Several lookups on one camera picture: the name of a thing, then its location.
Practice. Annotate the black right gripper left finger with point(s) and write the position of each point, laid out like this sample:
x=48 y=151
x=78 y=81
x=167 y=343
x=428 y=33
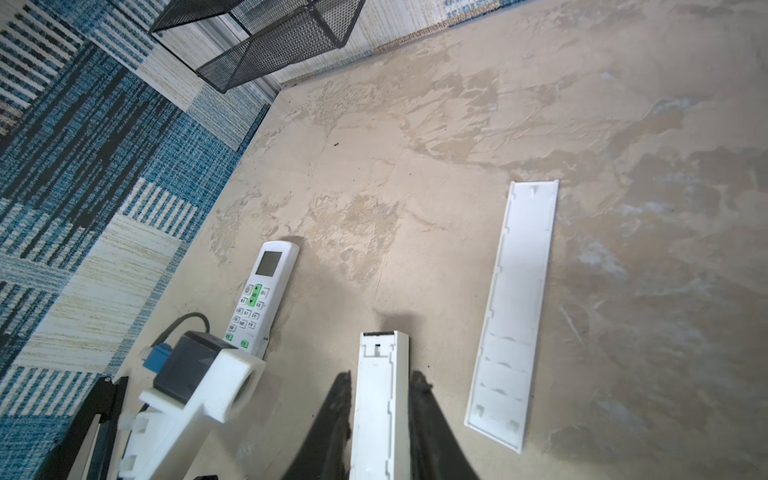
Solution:
x=321 y=455

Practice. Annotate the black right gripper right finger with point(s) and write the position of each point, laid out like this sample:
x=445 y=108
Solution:
x=434 y=450

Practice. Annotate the white air conditioner remote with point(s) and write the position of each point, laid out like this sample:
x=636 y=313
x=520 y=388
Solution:
x=251 y=323

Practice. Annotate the black wire mesh shelf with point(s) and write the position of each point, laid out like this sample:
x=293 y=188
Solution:
x=280 y=34

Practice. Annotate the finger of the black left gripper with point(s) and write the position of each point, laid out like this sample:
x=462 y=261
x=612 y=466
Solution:
x=104 y=400

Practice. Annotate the white battery cover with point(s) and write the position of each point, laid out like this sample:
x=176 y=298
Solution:
x=501 y=386

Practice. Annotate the long white remote control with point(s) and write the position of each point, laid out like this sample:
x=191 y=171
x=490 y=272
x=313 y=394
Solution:
x=380 y=435

